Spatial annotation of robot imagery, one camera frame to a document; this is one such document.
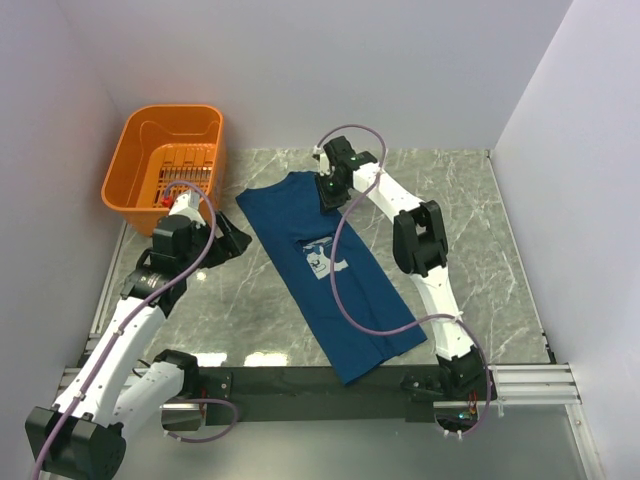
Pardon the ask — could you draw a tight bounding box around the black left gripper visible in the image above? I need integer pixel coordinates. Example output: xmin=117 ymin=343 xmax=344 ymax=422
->
xmin=179 ymin=209 xmax=251 ymax=275

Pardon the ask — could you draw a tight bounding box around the orange plastic basket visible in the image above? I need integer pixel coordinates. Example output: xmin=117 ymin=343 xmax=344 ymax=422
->
xmin=101 ymin=104 xmax=227 ymax=237

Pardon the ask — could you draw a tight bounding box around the blue t shirt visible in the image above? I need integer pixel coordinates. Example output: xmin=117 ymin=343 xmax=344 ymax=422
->
xmin=236 ymin=172 xmax=427 ymax=384

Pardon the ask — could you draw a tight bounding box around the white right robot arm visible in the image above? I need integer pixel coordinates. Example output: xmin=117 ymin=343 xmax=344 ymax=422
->
xmin=313 ymin=136 xmax=492 ymax=400

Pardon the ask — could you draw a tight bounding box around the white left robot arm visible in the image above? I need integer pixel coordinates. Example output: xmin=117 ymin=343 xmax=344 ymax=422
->
xmin=25 ymin=213 xmax=251 ymax=479

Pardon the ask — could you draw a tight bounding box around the black base beam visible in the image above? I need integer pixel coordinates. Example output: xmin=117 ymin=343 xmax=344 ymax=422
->
xmin=164 ymin=363 xmax=499 ymax=432

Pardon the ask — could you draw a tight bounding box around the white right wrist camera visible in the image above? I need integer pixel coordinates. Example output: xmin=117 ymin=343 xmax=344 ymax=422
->
xmin=312 ymin=145 xmax=332 ymax=176

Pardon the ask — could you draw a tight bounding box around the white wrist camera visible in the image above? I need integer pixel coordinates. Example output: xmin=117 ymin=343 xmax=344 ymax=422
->
xmin=312 ymin=145 xmax=332 ymax=176
xmin=168 ymin=189 xmax=206 ymax=226

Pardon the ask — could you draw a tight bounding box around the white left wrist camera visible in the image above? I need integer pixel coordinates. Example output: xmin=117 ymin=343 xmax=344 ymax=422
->
xmin=168 ymin=189 xmax=206 ymax=226

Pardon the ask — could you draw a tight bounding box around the aluminium frame rail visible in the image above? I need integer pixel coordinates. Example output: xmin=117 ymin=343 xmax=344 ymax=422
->
xmin=492 ymin=364 xmax=581 ymax=406

